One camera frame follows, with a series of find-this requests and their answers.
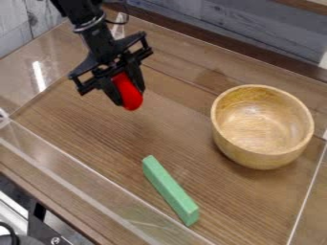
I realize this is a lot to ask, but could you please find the black cable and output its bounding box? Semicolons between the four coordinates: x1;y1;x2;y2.
0;221;18;245

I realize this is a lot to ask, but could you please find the red plush strawberry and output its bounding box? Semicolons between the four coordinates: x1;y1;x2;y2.
112;73;143;111

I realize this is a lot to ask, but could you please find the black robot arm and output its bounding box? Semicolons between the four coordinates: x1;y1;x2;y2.
50;0;154;111

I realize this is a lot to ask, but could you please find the green rectangular block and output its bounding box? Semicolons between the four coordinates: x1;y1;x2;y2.
142;155;199;227

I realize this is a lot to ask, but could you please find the wooden bowl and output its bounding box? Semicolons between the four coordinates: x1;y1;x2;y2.
211;84;314;170

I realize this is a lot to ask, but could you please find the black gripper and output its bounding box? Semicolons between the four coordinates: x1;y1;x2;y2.
68;21;154;106

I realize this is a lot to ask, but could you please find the black metal table frame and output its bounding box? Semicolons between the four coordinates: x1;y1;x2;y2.
27;201;74;245

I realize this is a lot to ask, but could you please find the clear acrylic front wall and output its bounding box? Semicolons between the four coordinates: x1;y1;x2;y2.
0;108;215;245

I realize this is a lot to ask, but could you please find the clear acrylic corner bracket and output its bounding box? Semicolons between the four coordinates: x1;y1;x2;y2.
111;12;128;39

